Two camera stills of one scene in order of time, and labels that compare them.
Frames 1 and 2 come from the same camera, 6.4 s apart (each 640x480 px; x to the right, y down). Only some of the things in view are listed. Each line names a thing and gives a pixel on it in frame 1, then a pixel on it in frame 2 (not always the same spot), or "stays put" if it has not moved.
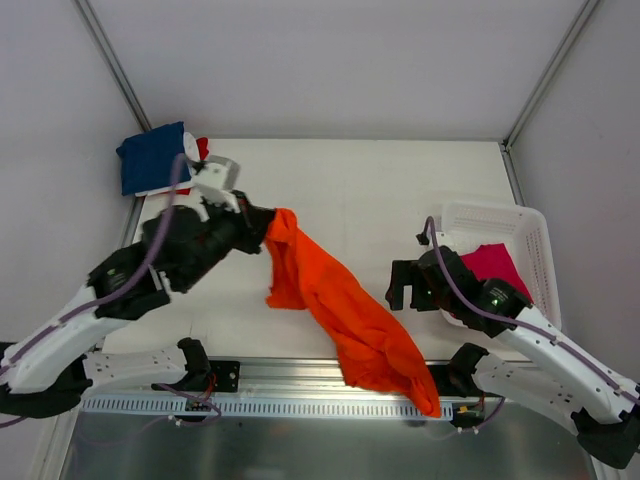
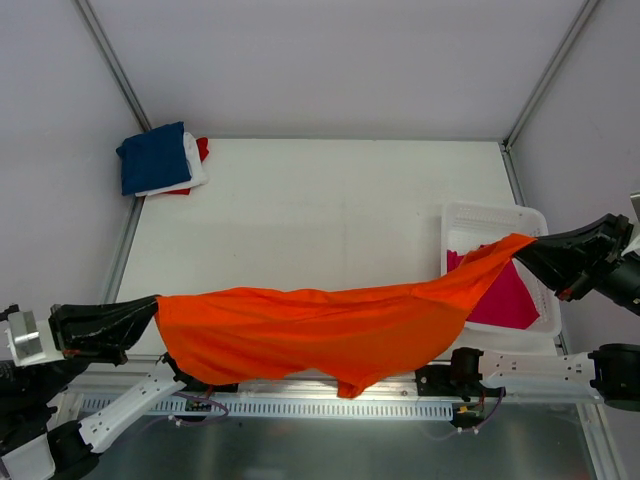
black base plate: [227, 375] → [198, 385]
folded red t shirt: [203, 149] stays put
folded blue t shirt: [147, 159] stays put
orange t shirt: [378, 347] → [351, 334]
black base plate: [456, 379] stays put
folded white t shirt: [192, 154] stays put
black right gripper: [415, 288] → [596, 257]
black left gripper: [252, 227] → [60, 329]
